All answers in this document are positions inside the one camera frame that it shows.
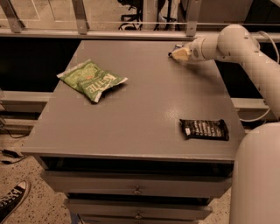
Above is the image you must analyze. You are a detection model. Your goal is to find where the black snack bar wrapper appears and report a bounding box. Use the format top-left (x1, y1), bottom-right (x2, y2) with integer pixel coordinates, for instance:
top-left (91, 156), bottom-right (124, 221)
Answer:
top-left (179, 119), bottom-right (229, 141)

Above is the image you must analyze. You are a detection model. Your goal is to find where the black office chair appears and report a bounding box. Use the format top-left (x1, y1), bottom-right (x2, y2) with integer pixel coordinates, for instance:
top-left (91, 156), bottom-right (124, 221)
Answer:
top-left (117, 0), bottom-right (176, 31)

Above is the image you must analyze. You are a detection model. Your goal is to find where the green kettle chip bag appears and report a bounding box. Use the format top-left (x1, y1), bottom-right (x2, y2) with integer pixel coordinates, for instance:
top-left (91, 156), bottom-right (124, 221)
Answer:
top-left (57, 59), bottom-right (128, 103)

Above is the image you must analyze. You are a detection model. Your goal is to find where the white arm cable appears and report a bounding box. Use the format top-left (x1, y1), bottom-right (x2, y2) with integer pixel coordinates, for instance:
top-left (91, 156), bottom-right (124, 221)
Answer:
top-left (238, 30), bottom-right (280, 123)

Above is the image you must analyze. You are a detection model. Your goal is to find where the blue rxbar blueberry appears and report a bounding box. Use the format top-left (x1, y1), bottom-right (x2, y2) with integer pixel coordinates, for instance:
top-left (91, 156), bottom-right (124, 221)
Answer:
top-left (168, 45), bottom-right (182, 57)

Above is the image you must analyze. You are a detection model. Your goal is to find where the black floor cable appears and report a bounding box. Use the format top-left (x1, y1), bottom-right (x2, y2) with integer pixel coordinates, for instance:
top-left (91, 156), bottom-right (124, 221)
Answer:
top-left (0, 123), bottom-right (30, 165)

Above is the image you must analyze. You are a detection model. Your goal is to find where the metal railing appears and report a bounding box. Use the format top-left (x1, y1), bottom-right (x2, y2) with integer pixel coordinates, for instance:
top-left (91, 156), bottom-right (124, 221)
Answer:
top-left (0, 0), bottom-right (280, 41)

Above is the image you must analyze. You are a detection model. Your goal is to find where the black white sneaker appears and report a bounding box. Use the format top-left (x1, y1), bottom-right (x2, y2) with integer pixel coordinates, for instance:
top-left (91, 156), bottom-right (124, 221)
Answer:
top-left (0, 180), bottom-right (30, 224)

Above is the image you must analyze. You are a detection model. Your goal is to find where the grey drawer cabinet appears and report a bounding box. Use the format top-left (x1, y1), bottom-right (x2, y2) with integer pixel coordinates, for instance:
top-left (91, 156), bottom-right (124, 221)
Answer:
top-left (23, 40), bottom-right (244, 224)

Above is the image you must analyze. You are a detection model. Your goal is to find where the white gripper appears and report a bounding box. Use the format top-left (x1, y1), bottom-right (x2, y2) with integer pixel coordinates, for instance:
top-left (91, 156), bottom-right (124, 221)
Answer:
top-left (171, 35), bottom-right (220, 61)

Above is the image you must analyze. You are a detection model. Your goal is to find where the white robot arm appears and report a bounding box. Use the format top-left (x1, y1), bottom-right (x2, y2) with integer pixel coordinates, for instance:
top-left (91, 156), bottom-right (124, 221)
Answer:
top-left (169, 24), bottom-right (280, 224)

